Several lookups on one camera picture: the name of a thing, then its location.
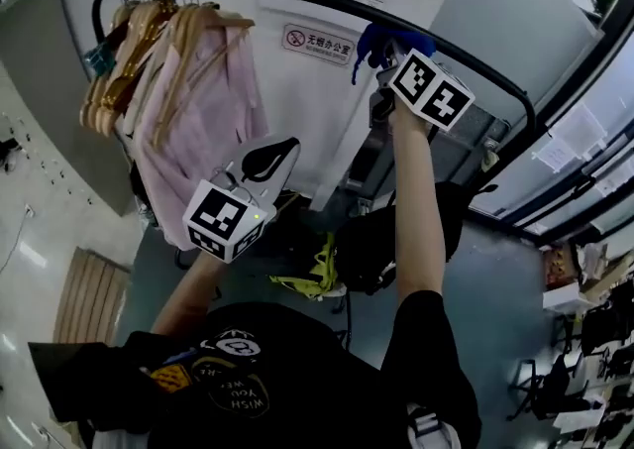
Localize grey platform trolley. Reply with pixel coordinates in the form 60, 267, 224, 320
344, 102, 511, 218

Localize large white paper notice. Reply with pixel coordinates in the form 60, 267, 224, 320
532, 102, 608, 174

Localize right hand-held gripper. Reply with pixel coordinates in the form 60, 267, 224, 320
369, 39, 476, 141

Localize row of wooden hangers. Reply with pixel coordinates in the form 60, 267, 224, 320
78, 0, 257, 149

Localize black framed glass door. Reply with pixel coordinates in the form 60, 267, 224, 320
465, 0, 634, 245

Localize pink garment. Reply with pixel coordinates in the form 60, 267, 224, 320
133, 23, 269, 253

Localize small white paper notice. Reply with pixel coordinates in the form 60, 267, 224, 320
592, 169, 626, 198

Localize wooden slat panel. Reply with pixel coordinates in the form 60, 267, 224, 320
53, 246, 133, 347

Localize red white wall sign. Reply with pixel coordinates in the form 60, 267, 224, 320
281, 23, 358, 67

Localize black office chair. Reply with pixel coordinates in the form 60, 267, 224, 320
507, 352, 605, 423

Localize white papers on desk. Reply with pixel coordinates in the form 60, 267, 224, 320
552, 399, 608, 433

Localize white cable with wall plug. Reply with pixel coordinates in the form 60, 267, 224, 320
0, 206, 36, 275

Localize black jacket on desk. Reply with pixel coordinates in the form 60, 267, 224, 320
579, 281, 634, 354

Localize beige garment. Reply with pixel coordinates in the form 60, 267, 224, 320
121, 35, 169, 141

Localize large black backpack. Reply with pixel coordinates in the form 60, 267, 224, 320
336, 181, 465, 297

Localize yellow-green vest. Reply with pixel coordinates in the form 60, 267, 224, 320
269, 232, 341, 299

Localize teal clip hanger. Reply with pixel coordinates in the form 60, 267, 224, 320
82, 42, 118, 76

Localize person's left forearm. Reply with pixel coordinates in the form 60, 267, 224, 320
151, 253, 234, 337

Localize person's black printed t-shirt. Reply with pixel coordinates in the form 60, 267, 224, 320
93, 290, 482, 449

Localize open brown cardboard box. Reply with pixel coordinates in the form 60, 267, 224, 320
544, 243, 579, 289

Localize blue cloth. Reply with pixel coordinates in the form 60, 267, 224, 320
351, 23, 437, 86

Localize person's right forearm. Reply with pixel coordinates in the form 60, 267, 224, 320
388, 107, 445, 302

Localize white box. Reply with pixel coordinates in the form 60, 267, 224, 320
542, 282, 595, 312

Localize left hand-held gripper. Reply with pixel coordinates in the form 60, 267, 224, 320
181, 137, 302, 265

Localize person's white shoe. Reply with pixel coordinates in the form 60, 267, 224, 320
405, 404, 462, 449

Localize grey locker cabinet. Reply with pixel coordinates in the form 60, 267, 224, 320
0, 0, 135, 215

